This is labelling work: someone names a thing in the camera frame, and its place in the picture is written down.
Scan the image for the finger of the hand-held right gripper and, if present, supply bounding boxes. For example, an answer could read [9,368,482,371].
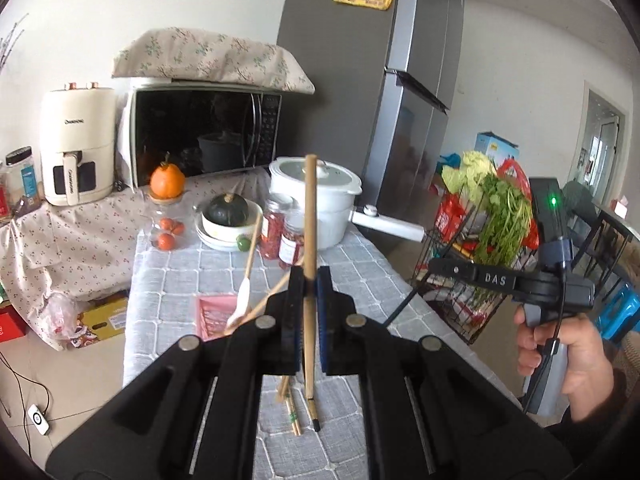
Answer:
[427,257,521,304]

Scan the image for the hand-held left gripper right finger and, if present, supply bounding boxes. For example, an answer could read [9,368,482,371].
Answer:
[315,265,587,480]

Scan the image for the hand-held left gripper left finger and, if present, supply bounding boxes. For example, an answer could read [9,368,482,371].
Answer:
[45,265,308,480]

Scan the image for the wooden chopstick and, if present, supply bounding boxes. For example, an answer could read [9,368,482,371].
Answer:
[303,153,320,402]
[222,257,306,339]
[282,390,304,437]
[273,374,294,406]
[243,213,265,282]

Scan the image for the white spoon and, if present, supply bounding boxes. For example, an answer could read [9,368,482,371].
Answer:
[225,273,252,331]

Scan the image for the pink packet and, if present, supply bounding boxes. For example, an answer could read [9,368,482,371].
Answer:
[194,294,242,342]

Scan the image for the person's right forearm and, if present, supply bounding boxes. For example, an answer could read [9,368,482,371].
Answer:
[544,355,640,471]

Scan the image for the person's right hand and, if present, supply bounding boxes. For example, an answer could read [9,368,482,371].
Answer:
[514,305,617,424]

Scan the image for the red plastic bag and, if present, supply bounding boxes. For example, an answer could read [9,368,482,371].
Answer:
[520,200,541,250]

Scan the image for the grey chair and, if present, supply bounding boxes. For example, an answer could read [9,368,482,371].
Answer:
[560,179,619,281]

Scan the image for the green coriander bunch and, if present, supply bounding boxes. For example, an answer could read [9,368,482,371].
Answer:
[474,172,534,267]

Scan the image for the red snack packet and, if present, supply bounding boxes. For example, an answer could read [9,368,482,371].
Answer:
[433,193,469,244]

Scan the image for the grey checked tablecloth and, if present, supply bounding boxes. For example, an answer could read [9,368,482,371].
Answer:
[122,210,522,480]

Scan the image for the labelled spice jar red contents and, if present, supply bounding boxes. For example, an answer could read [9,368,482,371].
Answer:
[277,209,307,270]

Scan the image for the black metal table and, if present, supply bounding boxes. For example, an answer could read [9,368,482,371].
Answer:
[592,200,640,281]

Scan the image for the plain spice jar red contents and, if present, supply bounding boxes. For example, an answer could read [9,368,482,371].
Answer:
[259,194,294,261]

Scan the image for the white door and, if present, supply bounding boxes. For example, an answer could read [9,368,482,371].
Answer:
[579,77,629,202]

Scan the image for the blue printed box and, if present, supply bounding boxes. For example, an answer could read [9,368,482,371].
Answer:
[473,131,520,162]

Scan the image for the napa cabbage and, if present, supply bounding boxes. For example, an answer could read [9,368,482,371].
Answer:
[440,151,494,196]

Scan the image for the white plate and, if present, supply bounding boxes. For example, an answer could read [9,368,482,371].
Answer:
[194,224,257,253]

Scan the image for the white bowl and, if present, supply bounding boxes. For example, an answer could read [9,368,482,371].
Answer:
[199,200,264,241]

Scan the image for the blue plastic stool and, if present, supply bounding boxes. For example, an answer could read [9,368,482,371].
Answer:
[594,279,640,344]

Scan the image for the white electric cooking pot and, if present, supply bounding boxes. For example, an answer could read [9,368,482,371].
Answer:
[268,156,427,251]

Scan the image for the dark green pumpkin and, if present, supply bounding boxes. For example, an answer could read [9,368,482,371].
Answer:
[206,193,250,226]

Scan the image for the clear glass jar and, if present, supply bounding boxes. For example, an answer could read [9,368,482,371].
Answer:
[146,195,190,252]

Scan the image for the orange fruit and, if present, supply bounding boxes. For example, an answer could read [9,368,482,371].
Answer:
[149,152,187,200]

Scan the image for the yellow cardboard box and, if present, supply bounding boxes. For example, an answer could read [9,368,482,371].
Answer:
[77,292,130,344]

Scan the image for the black microwave oven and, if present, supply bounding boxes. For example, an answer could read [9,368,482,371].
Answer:
[122,85,284,189]

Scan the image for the grey refrigerator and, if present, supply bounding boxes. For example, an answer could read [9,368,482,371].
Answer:
[276,0,466,247]

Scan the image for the floral tablecloth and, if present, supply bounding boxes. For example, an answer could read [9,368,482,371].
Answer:
[0,167,273,352]

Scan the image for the clear plastic bag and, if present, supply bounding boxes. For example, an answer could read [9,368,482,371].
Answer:
[39,292,89,349]

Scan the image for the small white device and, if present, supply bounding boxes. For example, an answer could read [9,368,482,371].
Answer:
[25,403,51,437]

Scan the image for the floral microwave cover cloth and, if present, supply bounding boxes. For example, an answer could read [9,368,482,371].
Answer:
[110,28,316,96]

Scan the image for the red box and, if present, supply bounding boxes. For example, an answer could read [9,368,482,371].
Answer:
[0,304,29,344]

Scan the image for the cream air fryer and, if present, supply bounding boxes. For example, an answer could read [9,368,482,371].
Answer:
[39,81,117,207]

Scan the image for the black lid storage jar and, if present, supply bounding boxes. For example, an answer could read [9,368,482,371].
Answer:
[4,146,42,211]

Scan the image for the red label jar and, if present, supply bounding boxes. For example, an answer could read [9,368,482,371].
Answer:
[0,174,14,222]

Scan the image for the dry branches in vase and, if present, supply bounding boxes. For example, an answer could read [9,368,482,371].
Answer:
[0,12,31,74]

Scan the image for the red-handled clear bag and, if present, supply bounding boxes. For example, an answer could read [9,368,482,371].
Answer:
[494,157,532,196]

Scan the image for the black wire rack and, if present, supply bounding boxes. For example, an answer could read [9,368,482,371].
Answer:
[410,180,539,346]

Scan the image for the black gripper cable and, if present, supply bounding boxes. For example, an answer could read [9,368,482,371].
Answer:
[521,255,571,414]

